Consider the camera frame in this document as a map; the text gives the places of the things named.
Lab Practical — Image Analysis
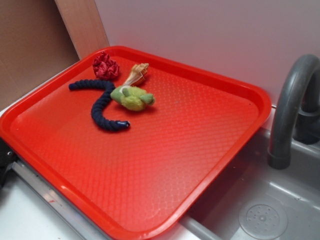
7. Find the grey toy faucet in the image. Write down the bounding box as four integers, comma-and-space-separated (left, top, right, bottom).
267, 54, 320, 170

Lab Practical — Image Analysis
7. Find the red crumpled fabric ball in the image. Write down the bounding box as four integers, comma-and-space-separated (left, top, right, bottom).
92, 51, 120, 81

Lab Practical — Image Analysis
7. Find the red plastic tray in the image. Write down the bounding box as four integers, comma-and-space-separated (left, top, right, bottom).
0, 46, 271, 240

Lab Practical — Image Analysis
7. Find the tan conch seashell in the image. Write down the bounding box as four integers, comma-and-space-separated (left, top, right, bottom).
124, 63, 149, 87

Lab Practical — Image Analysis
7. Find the black clamp at left edge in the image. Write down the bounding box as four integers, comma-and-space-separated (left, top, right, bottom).
0, 138, 17, 189

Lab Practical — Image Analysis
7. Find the wooden board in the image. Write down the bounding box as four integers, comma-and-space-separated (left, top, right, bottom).
55, 0, 110, 59

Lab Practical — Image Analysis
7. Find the grey plastic sink basin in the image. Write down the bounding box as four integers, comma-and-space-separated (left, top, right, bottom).
180, 129, 320, 240

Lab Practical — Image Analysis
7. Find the dark blue rope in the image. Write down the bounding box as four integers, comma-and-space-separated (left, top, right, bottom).
68, 78, 131, 132

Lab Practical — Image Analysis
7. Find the green plush animal toy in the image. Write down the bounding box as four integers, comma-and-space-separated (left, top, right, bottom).
110, 85, 156, 112

